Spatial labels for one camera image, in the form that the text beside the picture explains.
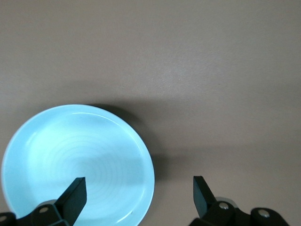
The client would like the light blue round plate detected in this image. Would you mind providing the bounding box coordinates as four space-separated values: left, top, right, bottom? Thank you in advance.
0 104 155 226

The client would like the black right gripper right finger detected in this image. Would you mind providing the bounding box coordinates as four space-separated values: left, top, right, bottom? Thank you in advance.
189 176 290 226

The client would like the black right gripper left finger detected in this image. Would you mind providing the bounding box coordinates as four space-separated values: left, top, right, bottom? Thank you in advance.
0 177 88 226

